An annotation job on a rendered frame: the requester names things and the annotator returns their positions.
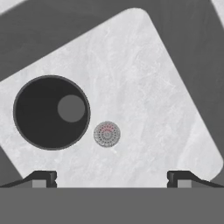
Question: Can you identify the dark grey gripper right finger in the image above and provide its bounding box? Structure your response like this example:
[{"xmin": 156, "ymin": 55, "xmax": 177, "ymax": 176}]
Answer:
[{"xmin": 166, "ymin": 170, "xmax": 224, "ymax": 189}]

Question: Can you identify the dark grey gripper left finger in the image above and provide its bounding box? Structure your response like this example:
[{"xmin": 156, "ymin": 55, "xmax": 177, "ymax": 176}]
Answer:
[{"xmin": 0, "ymin": 170, "xmax": 58, "ymax": 189}]

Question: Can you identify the round metal sink drain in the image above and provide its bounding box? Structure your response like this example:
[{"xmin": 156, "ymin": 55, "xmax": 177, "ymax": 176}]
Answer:
[{"xmin": 93, "ymin": 121, "xmax": 122, "ymax": 149}]

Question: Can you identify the grey sink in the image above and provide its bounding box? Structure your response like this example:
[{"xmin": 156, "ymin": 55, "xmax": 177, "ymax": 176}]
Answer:
[{"xmin": 0, "ymin": 0, "xmax": 224, "ymax": 189}]

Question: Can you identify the black round cup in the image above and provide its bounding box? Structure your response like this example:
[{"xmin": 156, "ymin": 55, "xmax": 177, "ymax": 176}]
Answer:
[{"xmin": 12, "ymin": 74, "xmax": 92, "ymax": 151}]

